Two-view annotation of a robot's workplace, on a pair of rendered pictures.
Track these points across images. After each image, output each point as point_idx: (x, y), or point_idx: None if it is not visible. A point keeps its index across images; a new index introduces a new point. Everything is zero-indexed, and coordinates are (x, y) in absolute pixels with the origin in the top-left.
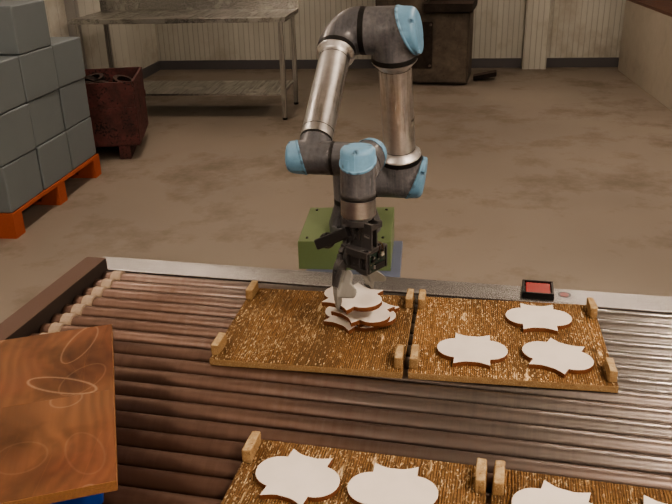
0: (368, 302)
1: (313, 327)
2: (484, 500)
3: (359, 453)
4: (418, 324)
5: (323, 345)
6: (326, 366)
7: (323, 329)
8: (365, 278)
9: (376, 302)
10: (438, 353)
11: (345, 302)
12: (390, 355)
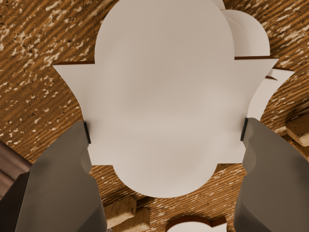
0: (156, 179)
1: (72, 22)
2: None
3: None
4: (232, 171)
5: (47, 102)
6: (15, 151)
7: (88, 51)
8: (244, 155)
9: (169, 192)
10: (168, 224)
11: (111, 135)
12: (121, 190)
